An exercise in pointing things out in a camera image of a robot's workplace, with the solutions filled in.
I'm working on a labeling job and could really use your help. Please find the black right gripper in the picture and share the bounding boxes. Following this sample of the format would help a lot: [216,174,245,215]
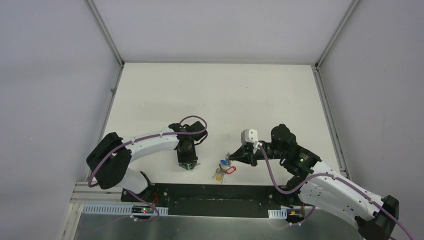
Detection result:
[228,142,286,167]

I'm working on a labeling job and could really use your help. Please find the green tag key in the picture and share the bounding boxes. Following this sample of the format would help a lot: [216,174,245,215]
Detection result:
[179,162,200,171]

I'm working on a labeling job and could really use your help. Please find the red tag key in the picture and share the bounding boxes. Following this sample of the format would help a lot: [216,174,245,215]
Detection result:
[225,166,237,175]

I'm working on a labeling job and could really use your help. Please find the large blue tag keys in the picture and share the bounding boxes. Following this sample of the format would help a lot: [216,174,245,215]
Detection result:
[220,159,231,166]

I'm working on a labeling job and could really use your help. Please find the yellow tag key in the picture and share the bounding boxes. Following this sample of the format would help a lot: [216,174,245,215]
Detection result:
[212,168,226,183]

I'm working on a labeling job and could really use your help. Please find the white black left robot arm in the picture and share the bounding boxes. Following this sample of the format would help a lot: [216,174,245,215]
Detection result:
[86,120,208,203]

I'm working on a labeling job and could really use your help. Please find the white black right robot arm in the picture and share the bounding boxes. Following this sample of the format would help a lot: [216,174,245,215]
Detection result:
[226,123,400,240]

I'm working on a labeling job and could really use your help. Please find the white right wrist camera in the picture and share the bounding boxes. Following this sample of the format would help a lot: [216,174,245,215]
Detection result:
[240,129,259,145]

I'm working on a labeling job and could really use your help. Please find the black robot base mount plate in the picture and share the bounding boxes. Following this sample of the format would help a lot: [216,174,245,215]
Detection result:
[138,183,307,219]

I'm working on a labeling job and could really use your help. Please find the white slotted cable duct right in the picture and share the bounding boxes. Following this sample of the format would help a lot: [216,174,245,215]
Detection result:
[267,208,288,220]

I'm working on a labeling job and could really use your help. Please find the white slotted cable duct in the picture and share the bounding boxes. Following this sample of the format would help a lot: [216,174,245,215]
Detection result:
[82,203,169,216]
[267,208,288,220]

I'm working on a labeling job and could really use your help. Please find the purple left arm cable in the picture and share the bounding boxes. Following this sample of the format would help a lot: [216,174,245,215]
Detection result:
[87,115,209,189]

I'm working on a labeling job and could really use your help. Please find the white slotted cable duct left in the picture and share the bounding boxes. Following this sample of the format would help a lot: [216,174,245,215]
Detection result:
[82,203,169,216]

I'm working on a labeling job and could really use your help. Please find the aluminium frame rail right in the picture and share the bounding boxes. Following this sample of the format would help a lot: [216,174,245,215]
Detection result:
[311,0,362,178]

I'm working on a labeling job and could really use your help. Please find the aluminium frame rail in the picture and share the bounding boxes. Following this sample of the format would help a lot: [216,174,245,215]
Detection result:
[311,0,362,178]
[84,0,125,144]

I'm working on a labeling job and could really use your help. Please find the aluminium frame rail left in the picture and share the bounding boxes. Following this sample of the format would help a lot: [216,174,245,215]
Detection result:
[84,0,125,144]

